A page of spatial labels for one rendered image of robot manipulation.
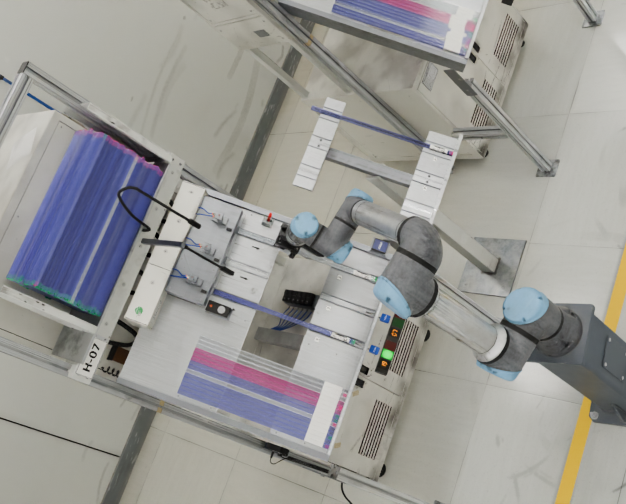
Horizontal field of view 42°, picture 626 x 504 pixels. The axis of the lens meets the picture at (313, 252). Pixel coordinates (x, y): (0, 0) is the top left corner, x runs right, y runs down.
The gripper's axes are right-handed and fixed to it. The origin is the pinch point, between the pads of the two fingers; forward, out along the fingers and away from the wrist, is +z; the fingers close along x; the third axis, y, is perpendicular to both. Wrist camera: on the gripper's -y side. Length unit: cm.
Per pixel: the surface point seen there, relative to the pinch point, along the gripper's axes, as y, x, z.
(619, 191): -109, -72, 11
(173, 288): 31.2, 26.5, 0.5
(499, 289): -87, -28, 42
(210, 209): 30.0, -2.2, 0.3
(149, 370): 28, 53, 6
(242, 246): 15.7, 4.5, 3.9
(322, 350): -20.4, 27.9, -2.6
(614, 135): -105, -97, 18
